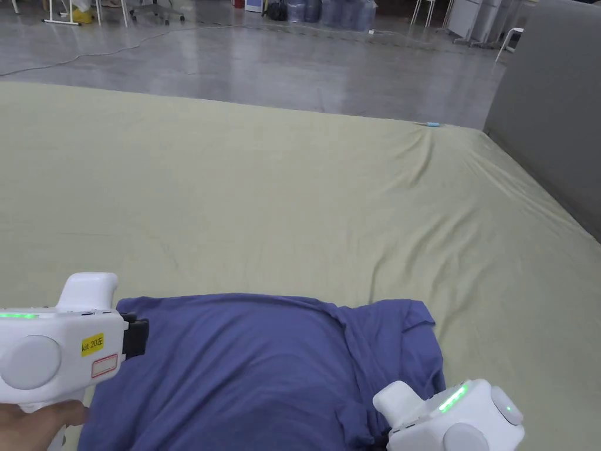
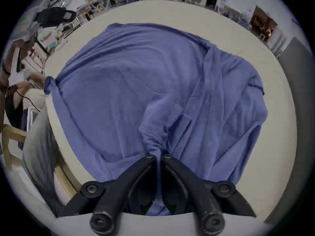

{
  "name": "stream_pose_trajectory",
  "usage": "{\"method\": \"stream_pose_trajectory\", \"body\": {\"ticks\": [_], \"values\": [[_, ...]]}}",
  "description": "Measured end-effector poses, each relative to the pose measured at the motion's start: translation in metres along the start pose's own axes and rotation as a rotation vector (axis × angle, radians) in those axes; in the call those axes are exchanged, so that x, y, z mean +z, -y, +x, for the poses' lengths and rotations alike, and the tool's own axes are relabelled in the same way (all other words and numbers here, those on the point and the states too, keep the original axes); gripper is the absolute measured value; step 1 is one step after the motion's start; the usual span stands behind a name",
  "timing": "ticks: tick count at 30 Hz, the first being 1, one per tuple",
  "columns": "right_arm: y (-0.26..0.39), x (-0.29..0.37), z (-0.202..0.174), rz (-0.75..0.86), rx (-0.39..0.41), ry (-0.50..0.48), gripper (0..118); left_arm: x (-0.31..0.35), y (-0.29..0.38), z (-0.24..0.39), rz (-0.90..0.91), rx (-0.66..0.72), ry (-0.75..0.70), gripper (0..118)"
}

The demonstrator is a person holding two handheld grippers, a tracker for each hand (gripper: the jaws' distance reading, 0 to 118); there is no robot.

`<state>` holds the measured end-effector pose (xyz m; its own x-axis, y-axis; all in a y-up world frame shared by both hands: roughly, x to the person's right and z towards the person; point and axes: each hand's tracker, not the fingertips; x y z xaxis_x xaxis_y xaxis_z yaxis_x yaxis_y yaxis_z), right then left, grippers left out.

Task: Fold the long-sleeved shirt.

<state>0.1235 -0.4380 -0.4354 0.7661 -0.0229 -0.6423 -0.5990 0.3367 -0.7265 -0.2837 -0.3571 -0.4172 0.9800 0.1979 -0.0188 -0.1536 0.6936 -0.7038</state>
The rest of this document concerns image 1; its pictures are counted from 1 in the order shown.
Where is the dark blue shirt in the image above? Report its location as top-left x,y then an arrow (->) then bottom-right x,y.
77,293 -> 446,451

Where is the person's left hand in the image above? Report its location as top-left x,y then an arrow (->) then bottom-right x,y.
0,400 -> 91,451

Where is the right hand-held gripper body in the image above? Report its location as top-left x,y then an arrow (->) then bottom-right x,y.
372,378 -> 525,451

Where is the group of water bottles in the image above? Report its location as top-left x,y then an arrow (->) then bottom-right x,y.
287,0 -> 377,32

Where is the bed with pale green sheet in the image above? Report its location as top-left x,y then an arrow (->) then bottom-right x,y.
0,81 -> 601,451

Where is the white table with yellow bin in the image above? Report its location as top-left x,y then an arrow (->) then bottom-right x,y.
41,0 -> 102,25

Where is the black bag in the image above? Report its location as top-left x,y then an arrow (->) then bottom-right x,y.
264,0 -> 289,22

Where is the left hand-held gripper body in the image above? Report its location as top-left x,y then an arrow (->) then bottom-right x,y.
0,272 -> 150,451

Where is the white stool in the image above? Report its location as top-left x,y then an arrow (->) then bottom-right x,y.
494,27 -> 525,64

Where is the grey padded headboard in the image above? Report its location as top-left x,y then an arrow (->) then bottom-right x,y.
483,0 -> 601,245

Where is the office chair with castors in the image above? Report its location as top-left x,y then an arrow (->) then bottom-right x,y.
129,0 -> 186,25

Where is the white chair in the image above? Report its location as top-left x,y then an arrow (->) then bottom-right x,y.
410,0 -> 453,28

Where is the white cabinet on castors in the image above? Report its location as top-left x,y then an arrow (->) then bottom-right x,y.
443,0 -> 538,52

